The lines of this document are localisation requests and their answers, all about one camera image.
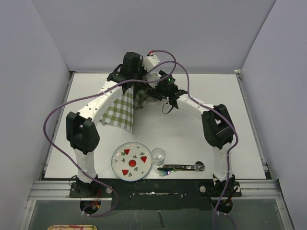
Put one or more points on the iridescent rainbow fork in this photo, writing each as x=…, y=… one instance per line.
x=166, y=171

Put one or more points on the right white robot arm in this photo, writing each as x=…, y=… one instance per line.
x=217, y=125

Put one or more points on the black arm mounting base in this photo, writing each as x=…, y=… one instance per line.
x=158, y=194

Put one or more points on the clear drinking glass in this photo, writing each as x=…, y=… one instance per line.
x=158, y=157

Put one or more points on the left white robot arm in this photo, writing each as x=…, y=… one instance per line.
x=81, y=130

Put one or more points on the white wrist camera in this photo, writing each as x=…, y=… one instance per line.
x=153, y=79
x=150, y=61

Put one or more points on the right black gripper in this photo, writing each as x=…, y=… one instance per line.
x=155, y=93

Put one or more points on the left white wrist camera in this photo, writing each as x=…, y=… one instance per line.
x=150, y=61

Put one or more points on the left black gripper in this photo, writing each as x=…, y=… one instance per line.
x=140, y=65

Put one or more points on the green white checkered tablecloth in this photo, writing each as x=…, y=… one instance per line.
x=121, y=112

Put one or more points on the silver fork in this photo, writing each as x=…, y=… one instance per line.
x=198, y=166

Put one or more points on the white plate with strawberries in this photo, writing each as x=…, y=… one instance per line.
x=131, y=161

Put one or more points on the yellow rimmed tray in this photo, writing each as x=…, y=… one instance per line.
x=72, y=227

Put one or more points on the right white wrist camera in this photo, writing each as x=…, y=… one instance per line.
x=153, y=79

